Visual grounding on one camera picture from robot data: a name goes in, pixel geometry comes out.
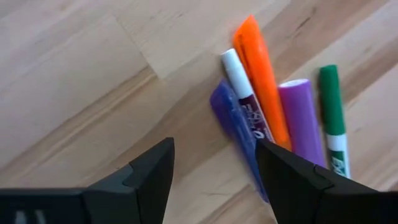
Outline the green Expo marker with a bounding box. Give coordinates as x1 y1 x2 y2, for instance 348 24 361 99
318 64 351 179

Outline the dark purple pen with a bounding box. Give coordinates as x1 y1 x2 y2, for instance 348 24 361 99
209 79 270 203

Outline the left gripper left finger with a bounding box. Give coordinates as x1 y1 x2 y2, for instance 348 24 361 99
0 136 175 224

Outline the purple Expo marker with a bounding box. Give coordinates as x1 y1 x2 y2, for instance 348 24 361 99
220 48 275 144

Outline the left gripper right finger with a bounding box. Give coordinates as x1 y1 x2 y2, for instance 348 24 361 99
254 138 398 224

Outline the orange highlighter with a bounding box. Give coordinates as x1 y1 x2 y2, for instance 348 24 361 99
232 14 292 152

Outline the thick purple Sharpie highlighter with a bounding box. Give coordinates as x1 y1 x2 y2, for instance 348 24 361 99
277 78 326 169

